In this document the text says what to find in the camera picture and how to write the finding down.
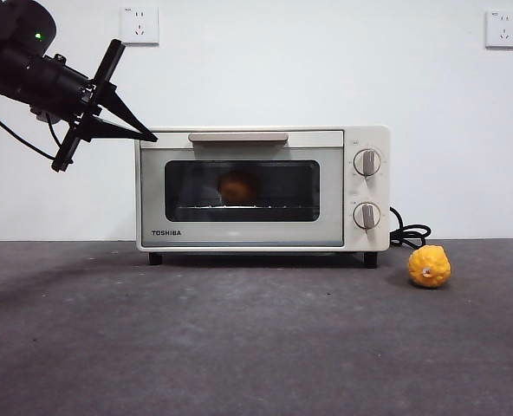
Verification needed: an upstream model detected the yellow bumpy squash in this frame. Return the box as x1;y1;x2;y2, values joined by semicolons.
407;244;452;289

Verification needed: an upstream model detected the brown potato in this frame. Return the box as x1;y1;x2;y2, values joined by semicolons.
217;169;261;206

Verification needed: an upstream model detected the black oven power cable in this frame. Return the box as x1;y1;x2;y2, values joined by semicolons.
387;205;432;249

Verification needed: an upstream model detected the cream Toshiba toaster oven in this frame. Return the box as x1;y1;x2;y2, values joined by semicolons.
134;125;390;269

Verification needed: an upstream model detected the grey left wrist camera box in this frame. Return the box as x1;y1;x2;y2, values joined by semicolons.
29;106;62;127

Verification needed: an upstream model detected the white wall socket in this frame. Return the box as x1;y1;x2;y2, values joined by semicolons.
121;5;159;47
484;10;513;50

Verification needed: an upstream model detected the beige oven knob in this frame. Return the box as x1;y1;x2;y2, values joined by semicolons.
352;149;382;178
352;202;382;231

